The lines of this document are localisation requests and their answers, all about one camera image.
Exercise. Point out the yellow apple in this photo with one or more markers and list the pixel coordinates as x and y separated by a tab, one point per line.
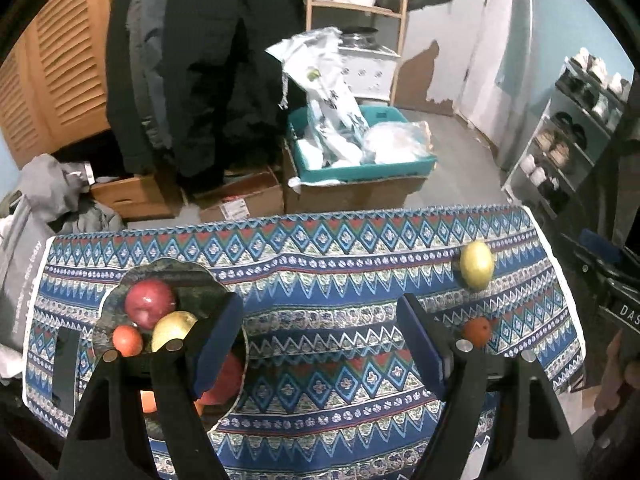
170	330

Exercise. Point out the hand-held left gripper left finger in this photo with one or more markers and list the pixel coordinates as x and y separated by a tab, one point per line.
215	345

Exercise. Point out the group of shoes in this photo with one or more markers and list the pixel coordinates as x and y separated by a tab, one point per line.
575	130

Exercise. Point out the wooden shelf rack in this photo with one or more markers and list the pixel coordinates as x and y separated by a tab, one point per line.
400	35

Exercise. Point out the clear plastic bag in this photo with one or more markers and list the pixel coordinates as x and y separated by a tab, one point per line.
395	142

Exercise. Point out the blue patterned tablecloth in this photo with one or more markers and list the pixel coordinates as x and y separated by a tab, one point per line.
325	285

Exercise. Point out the yellow lemon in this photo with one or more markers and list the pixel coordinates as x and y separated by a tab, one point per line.
477	265

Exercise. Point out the printed white plastic bag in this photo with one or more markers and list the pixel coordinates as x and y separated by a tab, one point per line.
325	85

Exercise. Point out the shiny silver object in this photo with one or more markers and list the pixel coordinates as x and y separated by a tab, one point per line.
89	172

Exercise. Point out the wooden louvered cabinet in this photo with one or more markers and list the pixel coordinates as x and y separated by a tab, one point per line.
60	75

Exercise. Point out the dark glass plate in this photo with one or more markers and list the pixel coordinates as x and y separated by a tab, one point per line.
165	272

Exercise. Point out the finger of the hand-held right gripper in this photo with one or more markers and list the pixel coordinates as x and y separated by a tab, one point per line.
600	245

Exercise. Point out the large orange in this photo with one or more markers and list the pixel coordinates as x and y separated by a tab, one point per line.
227	380

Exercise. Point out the small orange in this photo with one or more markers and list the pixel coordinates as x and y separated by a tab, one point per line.
127	341
475	330

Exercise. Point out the teal plastic bin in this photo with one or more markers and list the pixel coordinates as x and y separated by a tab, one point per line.
350	172

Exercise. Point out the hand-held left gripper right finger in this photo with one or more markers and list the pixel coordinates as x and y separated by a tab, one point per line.
422	350

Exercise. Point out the grey shoe rack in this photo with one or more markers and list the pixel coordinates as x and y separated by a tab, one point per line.
545	170

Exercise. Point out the white patterned box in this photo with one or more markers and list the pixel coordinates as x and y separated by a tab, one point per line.
370	75

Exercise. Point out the large cardboard box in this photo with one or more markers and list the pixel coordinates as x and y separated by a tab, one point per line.
350	195

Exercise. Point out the black flat rectangular device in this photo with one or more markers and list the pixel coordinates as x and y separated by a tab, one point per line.
65	370

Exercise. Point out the black hanging coat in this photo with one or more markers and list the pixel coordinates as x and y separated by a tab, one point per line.
210	60

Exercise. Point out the grey hanging jacket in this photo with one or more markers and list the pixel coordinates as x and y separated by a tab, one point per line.
145	55

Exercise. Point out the dark glass bowl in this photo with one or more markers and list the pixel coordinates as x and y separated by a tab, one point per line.
360	40

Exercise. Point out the person's right hand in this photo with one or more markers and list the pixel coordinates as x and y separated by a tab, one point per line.
614	375

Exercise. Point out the dark red apple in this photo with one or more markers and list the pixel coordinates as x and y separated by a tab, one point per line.
147	300

